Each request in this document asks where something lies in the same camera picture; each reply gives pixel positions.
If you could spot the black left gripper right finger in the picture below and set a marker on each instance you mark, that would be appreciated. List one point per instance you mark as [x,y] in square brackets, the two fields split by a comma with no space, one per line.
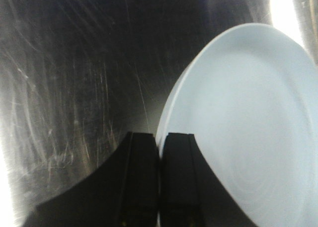
[190,193]

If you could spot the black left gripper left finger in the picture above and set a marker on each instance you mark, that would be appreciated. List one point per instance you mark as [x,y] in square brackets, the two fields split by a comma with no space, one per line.
[122,192]

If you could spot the light blue plate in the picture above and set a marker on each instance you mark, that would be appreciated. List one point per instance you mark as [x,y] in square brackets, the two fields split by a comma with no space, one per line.
[250,98]

